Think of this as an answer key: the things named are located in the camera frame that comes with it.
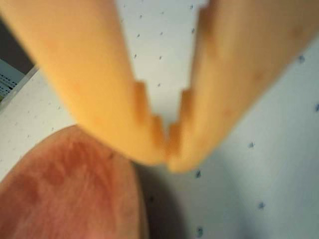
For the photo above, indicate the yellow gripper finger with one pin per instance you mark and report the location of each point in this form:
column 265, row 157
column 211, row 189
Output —
column 82, row 74
column 236, row 74

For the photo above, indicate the brown wooden bowl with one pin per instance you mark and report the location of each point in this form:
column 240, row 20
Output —
column 62, row 186

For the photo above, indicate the pale drawer storage unit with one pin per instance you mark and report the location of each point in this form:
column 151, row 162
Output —
column 10, row 77

